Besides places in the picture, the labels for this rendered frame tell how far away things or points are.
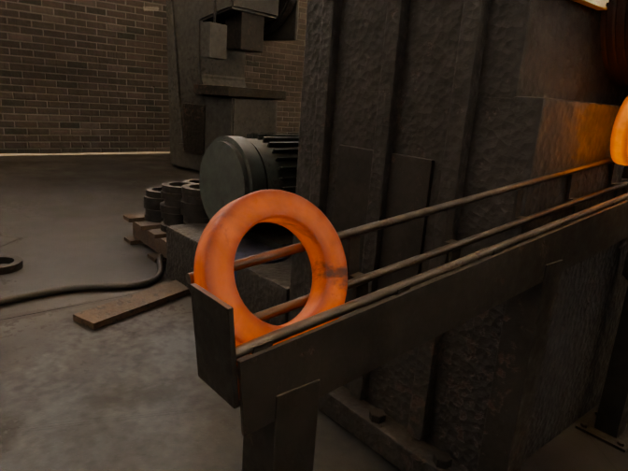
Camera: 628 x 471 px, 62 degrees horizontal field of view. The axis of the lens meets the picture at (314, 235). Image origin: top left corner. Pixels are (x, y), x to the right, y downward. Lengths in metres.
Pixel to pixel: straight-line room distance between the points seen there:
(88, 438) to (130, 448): 0.11
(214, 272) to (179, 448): 0.92
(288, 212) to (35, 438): 1.07
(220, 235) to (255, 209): 0.05
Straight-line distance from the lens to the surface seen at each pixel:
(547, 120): 1.07
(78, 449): 1.44
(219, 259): 0.53
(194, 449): 1.40
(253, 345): 0.52
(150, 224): 2.84
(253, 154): 1.93
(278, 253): 0.61
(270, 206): 0.57
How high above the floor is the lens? 0.84
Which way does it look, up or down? 15 degrees down
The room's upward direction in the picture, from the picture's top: 4 degrees clockwise
